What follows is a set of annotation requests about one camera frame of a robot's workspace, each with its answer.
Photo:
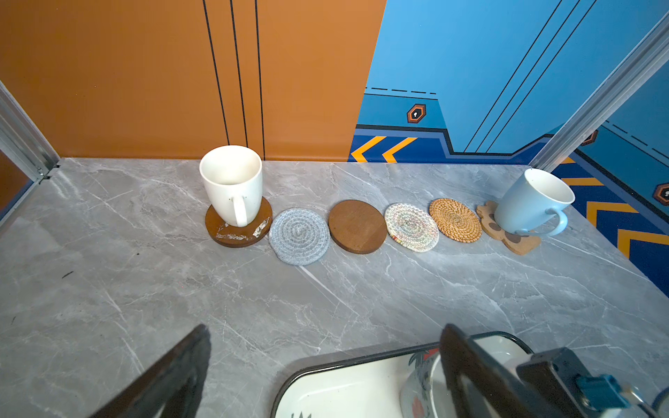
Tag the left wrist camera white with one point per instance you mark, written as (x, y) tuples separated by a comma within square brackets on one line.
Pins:
[(566, 383)]

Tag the light blue mug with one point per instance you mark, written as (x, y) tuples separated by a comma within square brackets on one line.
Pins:
[(534, 205)]

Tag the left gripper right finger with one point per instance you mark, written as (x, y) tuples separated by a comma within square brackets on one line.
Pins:
[(463, 358)]

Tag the right aluminium corner post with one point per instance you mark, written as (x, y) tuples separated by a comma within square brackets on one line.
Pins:
[(643, 61)]

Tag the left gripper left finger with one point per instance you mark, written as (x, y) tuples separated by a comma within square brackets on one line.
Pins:
[(172, 387)]

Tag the dark glossy wooden coaster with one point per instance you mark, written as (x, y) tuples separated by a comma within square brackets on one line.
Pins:
[(237, 237)]

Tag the aluminium corner post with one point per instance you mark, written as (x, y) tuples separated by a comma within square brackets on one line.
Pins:
[(643, 61), (22, 142)]

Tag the white mug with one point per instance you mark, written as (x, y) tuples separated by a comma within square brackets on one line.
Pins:
[(233, 180)]

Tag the light wooden round coaster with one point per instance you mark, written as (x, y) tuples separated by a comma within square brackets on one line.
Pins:
[(357, 227)]

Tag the left aluminium corner post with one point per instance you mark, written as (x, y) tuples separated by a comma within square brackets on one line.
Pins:
[(22, 142)]

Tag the colourful zigzag rope coaster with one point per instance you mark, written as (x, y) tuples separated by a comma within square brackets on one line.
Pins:
[(411, 227)]

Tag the strawberry print white tray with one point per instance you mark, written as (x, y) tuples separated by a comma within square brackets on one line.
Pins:
[(367, 386)]

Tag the woven rattan round coaster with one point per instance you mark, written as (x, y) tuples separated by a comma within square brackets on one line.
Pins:
[(455, 220)]

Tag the paw shaped brown coaster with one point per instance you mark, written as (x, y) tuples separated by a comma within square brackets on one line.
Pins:
[(520, 245)]

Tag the light blue rope coaster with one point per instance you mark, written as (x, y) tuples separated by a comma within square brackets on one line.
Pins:
[(299, 236)]

